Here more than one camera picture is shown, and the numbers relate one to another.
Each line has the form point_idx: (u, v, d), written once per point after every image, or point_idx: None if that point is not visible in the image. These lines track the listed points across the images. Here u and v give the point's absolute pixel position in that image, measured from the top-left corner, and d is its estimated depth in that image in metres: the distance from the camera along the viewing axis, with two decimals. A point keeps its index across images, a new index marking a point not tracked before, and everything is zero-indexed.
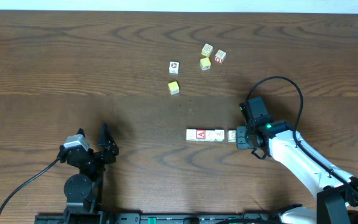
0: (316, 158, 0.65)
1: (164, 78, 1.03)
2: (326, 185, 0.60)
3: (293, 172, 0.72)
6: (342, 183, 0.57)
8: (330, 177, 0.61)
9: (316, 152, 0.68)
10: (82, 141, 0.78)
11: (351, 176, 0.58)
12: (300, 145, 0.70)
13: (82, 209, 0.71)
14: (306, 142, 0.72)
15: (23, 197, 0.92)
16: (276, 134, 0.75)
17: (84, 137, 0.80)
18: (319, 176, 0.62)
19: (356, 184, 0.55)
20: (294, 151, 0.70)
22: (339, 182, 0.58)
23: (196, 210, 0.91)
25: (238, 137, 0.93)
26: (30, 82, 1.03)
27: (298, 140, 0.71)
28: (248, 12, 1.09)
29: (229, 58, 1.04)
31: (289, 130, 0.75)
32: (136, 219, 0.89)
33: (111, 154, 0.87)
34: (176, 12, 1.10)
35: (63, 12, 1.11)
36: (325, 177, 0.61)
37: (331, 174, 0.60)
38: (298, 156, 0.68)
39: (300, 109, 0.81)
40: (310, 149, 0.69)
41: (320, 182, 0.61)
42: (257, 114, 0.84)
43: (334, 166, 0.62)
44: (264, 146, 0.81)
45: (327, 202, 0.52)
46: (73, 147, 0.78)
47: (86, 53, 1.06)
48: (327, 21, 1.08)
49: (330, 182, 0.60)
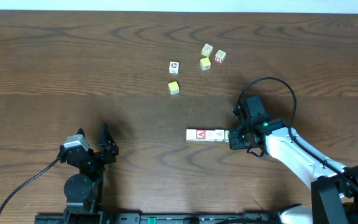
0: (311, 152, 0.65)
1: (164, 78, 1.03)
2: (320, 175, 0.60)
3: (290, 167, 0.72)
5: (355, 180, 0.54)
6: (335, 173, 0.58)
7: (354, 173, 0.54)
8: (324, 168, 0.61)
9: (310, 145, 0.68)
10: (82, 140, 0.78)
11: (344, 166, 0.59)
12: (296, 140, 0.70)
13: (82, 208, 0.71)
14: (302, 137, 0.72)
15: (23, 197, 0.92)
16: (273, 130, 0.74)
17: (84, 137, 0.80)
18: (313, 168, 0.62)
19: (349, 173, 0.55)
20: (290, 145, 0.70)
22: (333, 172, 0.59)
23: (196, 210, 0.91)
25: (232, 137, 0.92)
26: (30, 82, 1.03)
27: (293, 135, 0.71)
28: (248, 12, 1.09)
29: (229, 58, 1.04)
31: (285, 127, 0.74)
32: (136, 219, 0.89)
33: (111, 153, 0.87)
34: (176, 12, 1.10)
35: (63, 12, 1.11)
36: (319, 168, 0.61)
37: (325, 165, 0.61)
38: (293, 150, 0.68)
39: (293, 109, 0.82)
40: (305, 144, 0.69)
41: (314, 173, 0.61)
42: (255, 112, 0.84)
43: (327, 157, 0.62)
44: (261, 144, 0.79)
45: (321, 191, 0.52)
46: (73, 147, 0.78)
47: (86, 53, 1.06)
48: (327, 20, 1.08)
49: (324, 172, 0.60)
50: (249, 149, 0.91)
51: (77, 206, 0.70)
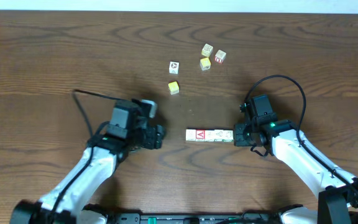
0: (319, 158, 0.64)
1: (164, 78, 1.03)
2: (328, 185, 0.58)
3: (296, 172, 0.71)
5: None
6: (344, 183, 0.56)
7: None
8: (332, 177, 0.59)
9: (319, 152, 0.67)
10: (153, 106, 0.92)
11: (353, 177, 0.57)
12: (303, 144, 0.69)
13: (121, 117, 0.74)
14: (310, 142, 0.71)
15: (25, 197, 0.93)
16: (280, 133, 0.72)
17: (154, 104, 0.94)
18: (321, 176, 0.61)
19: None
20: (298, 150, 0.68)
22: (342, 183, 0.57)
23: (196, 210, 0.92)
25: (236, 134, 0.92)
26: (29, 82, 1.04)
27: (301, 139, 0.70)
28: (248, 12, 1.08)
29: (229, 58, 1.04)
31: (294, 129, 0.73)
32: (136, 219, 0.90)
33: (158, 127, 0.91)
34: (176, 12, 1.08)
35: (61, 12, 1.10)
36: (327, 177, 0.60)
37: (334, 174, 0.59)
38: (301, 155, 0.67)
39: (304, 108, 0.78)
40: (314, 149, 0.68)
41: (322, 182, 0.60)
42: (261, 112, 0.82)
43: (337, 166, 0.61)
44: (266, 145, 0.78)
45: (328, 201, 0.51)
46: (146, 103, 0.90)
47: (86, 54, 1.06)
48: (329, 20, 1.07)
49: (332, 182, 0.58)
50: (253, 147, 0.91)
51: (123, 112, 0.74)
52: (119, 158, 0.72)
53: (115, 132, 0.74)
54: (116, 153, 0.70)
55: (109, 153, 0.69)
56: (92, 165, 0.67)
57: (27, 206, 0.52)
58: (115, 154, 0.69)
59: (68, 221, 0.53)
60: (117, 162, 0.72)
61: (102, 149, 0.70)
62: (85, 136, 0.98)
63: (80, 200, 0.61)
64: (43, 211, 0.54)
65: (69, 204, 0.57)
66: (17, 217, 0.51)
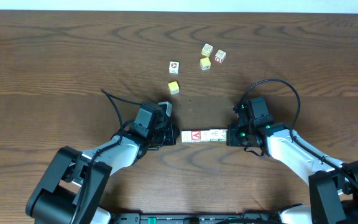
0: (310, 150, 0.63)
1: (164, 78, 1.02)
2: (318, 169, 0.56)
3: (291, 168, 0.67)
5: (352, 175, 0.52)
6: (333, 168, 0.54)
7: (352, 168, 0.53)
8: (322, 163, 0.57)
9: (311, 146, 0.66)
10: (169, 106, 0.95)
11: (342, 163, 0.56)
12: (296, 140, 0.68)
13: (146, 118, 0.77)
14: (302, 139, 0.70)
15: (23, 197, 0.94)
16: (274, 132, 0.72)
17: (170, 104, 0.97)
18: (311, 164, 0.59)
19: (347, 169, 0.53)
20: (290, 145, 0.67)
22: (331, 167, 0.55)
23: (196, 210, 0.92)
25: (230, 134, 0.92)
26: (29, 82, 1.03)
27: (293, 135, 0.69)
28: (249, 12, 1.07)
29: (229, 58, 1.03)
31: (286, 129, 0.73)
32: (136, 219, 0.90)
33: (176, 126, 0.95)
34: (176, 12, 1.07)
35: (59, 12, 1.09)
36: (317, 163, 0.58)
37: (324, 161, 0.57)
38: (294, 149, 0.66)
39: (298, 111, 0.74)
40: (306, 144, 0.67)
41: (312, 167, 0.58)
42: (258, 114, 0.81)
43: (327, 155, 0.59)
44: (263, 147, 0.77)
45: (319, 185, 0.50)
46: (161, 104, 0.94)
47: (85, 54, 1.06)
48: (329, 20, 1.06)
49: (321, 167, 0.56)
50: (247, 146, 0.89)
51: (146, 114, 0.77)
52: (138, 155, 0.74)
53: (138, 130, 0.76)
54: (139, 147, 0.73)
55: (135, 142, 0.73)
56: (120, 144, 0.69)
57: (70, 150, 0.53)
58: (139, 144, 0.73)
59: (107, 167, 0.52)
60: (135, 158, 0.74)
61: (129, 139, 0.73)
62: (85, 136, 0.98)
63: (111, 160, 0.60)
64: (81, 160, 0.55)
65: (104, 160, 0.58)
66: (59, 158, 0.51)
